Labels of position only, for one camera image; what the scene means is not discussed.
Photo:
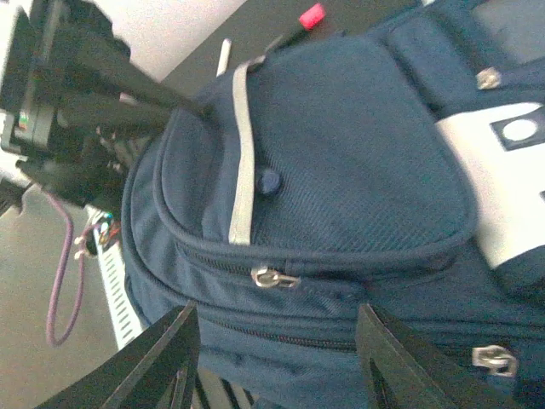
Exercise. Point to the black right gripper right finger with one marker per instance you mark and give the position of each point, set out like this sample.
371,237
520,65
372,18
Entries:
402,370

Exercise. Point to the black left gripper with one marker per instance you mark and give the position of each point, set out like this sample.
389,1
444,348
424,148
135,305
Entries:
70,144

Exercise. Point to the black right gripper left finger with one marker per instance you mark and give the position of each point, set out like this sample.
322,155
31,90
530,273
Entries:
156,370

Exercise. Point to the navy blue student backpack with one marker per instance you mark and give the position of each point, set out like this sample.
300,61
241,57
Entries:
403,167

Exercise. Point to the red capped marker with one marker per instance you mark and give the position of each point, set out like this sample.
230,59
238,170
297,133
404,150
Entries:
297,31

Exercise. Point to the white slotted cable duct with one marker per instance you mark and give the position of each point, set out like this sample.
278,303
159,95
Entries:
125,323

